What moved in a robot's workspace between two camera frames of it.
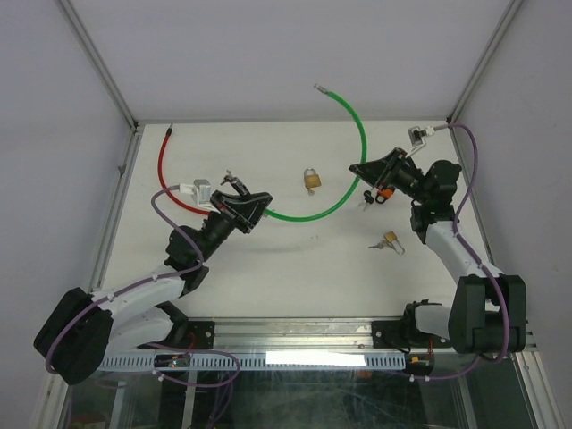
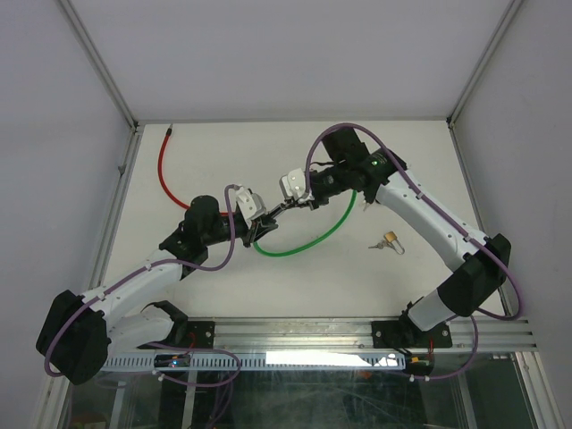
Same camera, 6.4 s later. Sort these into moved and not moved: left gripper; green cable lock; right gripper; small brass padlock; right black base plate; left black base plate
Moved: right gripper; left gripper; green cable lock
Not moved: small brass padlock; left black base plate; right black base plate
